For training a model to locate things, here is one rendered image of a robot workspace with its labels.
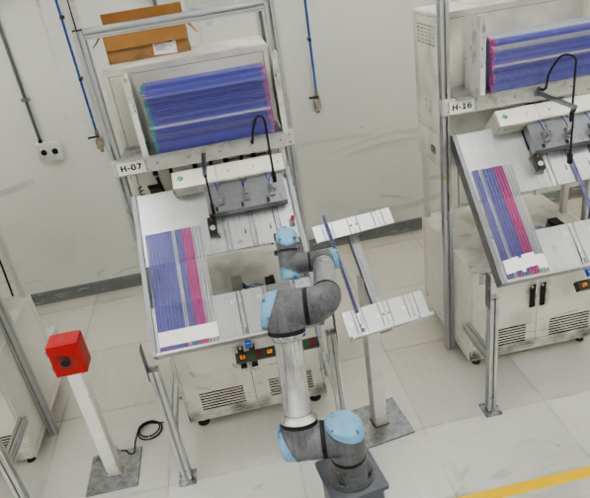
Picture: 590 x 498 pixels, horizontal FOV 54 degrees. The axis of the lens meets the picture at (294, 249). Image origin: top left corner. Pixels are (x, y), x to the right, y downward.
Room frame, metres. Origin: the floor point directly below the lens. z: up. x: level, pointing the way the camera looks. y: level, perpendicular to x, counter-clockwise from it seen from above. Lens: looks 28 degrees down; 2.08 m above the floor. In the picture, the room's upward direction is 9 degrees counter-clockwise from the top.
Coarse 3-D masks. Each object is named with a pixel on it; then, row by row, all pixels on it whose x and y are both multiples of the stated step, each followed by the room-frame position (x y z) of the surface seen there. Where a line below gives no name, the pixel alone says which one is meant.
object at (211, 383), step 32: (224, 256) 2.84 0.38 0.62; (256, 256) 2.78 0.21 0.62; (224, 288) 2.50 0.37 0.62; (224, 352) 2.21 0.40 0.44; (320, 352) 2.25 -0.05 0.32; (192, 384) 2.20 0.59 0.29; (224, 384) 2.21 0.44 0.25; (256, 384) 2.22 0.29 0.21; (320, 384) 2.25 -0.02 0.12; (192, 416) 2.19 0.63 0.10
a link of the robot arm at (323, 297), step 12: (312, 252) 1.86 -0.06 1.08; (324, 252) 1.84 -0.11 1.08; (336, 252) 1.84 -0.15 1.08; (312, 264) 1.82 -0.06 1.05; (324, 264) 1.72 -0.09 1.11; (336, 264) 1.82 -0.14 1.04; (324, 276) 1.61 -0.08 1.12; (312, 288) 1.48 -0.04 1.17; (324, 288) 1.48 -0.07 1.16; (336, 288) 1.51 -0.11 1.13; (312, 300) 1.43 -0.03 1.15; (324, 300) 1.44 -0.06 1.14; (336, 300) 1.47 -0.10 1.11; (312, 312) 1.42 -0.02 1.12; (324, 312) 1.43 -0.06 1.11; (312, 324) 1.44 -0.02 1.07
